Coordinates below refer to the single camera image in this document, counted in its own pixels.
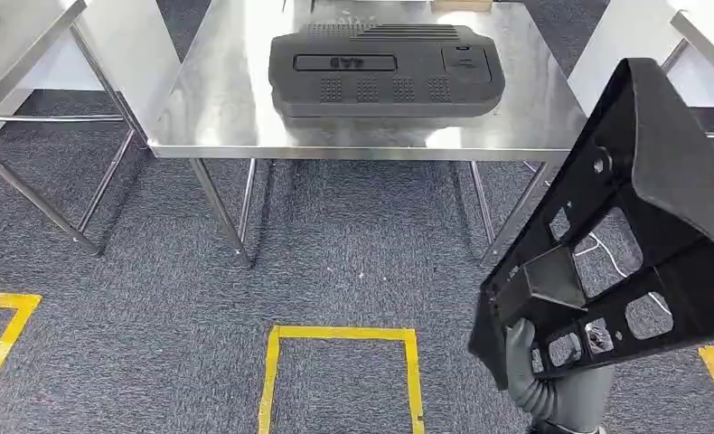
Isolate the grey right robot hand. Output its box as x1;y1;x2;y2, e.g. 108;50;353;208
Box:
505;317;617;434

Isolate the black plastic mounting plate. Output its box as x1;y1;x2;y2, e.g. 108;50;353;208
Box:
468;57;714;392

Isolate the white partition panel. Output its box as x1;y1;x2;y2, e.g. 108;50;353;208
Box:
568;0;714;130
0;0;183;145

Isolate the black plastic engine cover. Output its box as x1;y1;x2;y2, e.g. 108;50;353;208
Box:
268;22;507;122

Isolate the tan wooden block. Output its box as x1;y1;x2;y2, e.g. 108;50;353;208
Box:
431;0;493;14

